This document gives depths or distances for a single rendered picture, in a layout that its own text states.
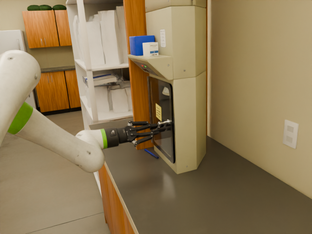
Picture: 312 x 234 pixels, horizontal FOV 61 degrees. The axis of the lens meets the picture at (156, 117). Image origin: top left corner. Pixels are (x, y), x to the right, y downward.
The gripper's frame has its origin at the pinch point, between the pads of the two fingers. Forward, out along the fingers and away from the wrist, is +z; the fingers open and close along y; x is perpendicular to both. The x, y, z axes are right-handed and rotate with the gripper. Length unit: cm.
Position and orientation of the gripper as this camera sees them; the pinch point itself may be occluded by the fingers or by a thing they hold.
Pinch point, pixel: (157, 128)
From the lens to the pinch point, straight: 131.4
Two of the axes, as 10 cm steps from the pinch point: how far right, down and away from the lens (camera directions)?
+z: 9.3, -1.6, 3.3
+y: -3.0, -8.6, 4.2
